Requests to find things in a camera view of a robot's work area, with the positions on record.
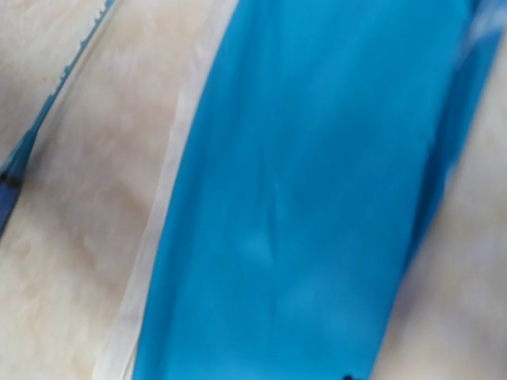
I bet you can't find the blue badminton racket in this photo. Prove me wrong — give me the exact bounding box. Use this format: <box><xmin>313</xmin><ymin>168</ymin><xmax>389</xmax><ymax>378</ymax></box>
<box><xmin>1</xmin><ymin>0</ymin><xmax>116</xmax><ymax>236</ymax></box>

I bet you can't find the blue racket cover bag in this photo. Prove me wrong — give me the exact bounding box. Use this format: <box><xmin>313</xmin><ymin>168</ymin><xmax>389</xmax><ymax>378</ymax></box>
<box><xmin>93</xmin><ymin>1</ymin><xmax>506</xmax><ymax>379</ymax></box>

